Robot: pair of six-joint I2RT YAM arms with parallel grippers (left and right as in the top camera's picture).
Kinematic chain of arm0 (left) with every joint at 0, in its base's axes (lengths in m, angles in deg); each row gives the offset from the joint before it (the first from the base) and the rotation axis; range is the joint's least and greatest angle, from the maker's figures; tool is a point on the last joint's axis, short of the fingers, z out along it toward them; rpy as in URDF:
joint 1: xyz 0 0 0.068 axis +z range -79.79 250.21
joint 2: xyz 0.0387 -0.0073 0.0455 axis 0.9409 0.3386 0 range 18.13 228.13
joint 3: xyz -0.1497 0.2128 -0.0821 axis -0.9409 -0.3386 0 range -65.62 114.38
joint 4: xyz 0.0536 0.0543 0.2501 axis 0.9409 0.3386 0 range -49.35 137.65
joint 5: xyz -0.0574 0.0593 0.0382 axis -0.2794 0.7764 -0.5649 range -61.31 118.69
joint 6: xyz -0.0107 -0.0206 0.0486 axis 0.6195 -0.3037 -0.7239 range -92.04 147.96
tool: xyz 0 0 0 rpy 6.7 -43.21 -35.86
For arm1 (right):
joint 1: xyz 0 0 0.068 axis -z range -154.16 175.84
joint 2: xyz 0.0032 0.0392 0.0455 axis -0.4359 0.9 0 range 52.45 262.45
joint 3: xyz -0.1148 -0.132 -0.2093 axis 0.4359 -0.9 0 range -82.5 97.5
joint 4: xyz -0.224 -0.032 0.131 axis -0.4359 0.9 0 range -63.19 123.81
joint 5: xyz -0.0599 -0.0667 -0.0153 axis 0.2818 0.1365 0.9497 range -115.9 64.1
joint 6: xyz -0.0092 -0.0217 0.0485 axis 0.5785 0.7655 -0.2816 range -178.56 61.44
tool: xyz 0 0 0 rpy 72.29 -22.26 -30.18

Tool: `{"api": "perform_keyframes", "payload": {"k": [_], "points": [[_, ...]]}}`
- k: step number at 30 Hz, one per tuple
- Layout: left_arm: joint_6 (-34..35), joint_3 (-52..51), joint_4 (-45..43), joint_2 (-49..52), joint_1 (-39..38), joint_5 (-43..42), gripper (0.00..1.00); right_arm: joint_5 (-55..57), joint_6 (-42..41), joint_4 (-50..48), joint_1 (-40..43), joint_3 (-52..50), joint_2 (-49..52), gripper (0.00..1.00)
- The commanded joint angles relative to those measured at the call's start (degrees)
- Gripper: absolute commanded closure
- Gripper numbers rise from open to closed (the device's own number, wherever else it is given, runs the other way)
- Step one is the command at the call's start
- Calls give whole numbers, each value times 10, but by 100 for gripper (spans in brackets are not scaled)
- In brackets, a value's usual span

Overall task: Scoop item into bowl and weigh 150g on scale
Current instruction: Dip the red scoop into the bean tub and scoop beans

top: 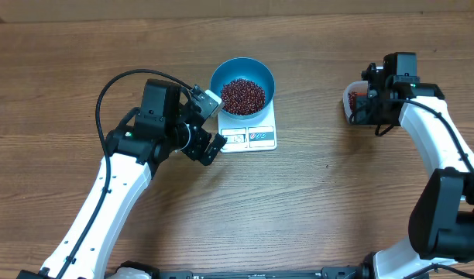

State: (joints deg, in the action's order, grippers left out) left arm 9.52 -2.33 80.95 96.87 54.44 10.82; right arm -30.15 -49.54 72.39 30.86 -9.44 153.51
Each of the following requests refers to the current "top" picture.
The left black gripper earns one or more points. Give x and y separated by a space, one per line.
196 151

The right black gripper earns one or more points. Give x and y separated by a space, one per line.
382 122

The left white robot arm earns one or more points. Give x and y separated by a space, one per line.
169 119

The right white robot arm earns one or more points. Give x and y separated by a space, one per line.
441 225

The white digital kitchen scale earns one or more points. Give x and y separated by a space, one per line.
250 133

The red beans in bowl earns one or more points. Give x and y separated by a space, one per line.
243 97

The blue metal bowl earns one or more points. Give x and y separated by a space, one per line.
245 68

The clear plastic container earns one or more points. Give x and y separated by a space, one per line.
360 116

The red beans in container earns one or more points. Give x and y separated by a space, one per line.
352 100

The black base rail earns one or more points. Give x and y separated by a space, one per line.
129 269

